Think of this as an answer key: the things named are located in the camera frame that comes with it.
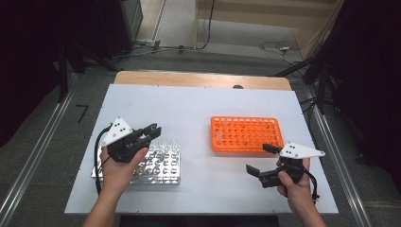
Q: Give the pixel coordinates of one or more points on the metal floor rail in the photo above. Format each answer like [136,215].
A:
[352,201]
[38,151]

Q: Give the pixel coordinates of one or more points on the row of clear test tubes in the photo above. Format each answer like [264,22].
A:
[167,145]

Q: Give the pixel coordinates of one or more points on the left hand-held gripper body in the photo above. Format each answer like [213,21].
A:
[121,148]

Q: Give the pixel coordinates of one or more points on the black curtain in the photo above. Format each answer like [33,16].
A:
[378,78]
[25,63]

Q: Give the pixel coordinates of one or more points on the light wooden platform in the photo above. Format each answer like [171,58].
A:
[252,17]

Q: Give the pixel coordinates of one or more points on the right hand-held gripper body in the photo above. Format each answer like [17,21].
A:
[298,151]

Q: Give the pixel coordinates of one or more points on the wooden table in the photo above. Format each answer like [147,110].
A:
[189,78]

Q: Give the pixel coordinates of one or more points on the dark round table grommet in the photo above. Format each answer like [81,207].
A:
[238,86]

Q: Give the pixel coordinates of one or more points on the orange test tube rack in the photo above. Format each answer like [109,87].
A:
[268,146]

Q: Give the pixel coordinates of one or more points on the white test tube rack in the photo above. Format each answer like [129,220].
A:
[164,170]

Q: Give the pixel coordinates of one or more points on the black metal stand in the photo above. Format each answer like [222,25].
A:
[321,88]
[63,82]

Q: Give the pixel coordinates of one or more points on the person's right hand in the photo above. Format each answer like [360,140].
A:
[299,195]

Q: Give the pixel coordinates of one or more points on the dark cabinet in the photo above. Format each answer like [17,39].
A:
[126,25]

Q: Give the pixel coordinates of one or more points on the white board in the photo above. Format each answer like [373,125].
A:
[189,104]

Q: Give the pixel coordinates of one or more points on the white power strip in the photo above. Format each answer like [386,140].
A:
[148,42]

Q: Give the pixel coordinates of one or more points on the clear test tube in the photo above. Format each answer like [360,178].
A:
[225,122]
[219,137]

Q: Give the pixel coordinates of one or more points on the person's left hand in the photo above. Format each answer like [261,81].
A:
[118,176]

